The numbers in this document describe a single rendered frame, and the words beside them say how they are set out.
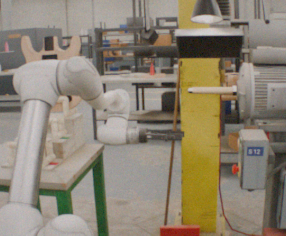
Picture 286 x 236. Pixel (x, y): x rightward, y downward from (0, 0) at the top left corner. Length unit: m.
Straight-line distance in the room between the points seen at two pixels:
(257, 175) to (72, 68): 0.78
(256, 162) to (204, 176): 1.35
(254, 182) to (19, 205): 0.85
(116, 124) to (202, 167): 1.06
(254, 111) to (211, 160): 1.12
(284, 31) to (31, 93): 1.14
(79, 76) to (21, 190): 0.43
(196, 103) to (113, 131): 0.94
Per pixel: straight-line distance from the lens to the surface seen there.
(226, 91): 1.68
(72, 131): 1.94
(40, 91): 1.33
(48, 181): 1.58
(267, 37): 1.77
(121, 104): 1.82
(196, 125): 2.63
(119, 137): 1.80
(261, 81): 1.61
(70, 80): 1.31
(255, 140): 1.39
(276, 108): 1.61
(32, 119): 1.31
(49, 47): 2.00
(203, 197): 2.81
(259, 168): 1.43
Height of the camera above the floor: 1.49
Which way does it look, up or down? 12 degrees down
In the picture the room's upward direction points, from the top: 2 degrees counter-clockwise
